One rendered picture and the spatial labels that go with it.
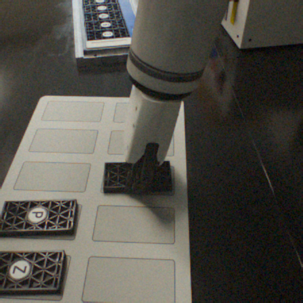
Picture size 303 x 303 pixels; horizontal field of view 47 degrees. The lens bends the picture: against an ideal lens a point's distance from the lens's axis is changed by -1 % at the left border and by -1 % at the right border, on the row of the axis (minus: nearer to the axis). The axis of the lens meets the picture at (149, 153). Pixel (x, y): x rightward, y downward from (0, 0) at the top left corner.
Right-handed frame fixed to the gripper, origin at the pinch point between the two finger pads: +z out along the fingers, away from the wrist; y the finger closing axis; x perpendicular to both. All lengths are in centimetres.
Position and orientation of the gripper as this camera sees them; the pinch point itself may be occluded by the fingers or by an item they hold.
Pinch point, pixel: (137, 167)
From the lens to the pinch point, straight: 50.1
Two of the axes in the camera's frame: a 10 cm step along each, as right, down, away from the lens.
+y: 0.4, 7.1, -7.0
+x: 9.8, 1.2, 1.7
